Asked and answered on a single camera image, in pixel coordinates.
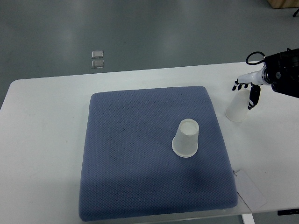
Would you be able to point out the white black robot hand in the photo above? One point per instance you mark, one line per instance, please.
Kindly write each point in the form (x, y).
(256, 78)

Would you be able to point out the white paper cup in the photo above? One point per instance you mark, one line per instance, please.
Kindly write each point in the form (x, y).
(237, 110)
(185, 142)

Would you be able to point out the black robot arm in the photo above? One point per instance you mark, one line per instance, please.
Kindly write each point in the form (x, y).
(280, 71)

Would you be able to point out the white paper cup on mat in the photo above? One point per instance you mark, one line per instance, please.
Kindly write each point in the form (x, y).
(185, 142)

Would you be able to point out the wooden box corner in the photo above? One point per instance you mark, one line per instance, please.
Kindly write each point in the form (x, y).
(278, 4)

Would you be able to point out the white paper tag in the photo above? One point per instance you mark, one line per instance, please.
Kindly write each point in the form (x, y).
(248, 191)

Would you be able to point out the white table leg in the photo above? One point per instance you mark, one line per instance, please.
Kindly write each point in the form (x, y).
(248, 219)

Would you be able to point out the black table control panel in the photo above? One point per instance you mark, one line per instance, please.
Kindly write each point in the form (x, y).
(288, 212)

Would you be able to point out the blue textured cushion mat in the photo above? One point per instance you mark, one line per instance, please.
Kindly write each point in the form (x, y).
(129, 168)

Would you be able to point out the upper metal floor plate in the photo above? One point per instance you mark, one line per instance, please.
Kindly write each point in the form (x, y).
(97, 54)

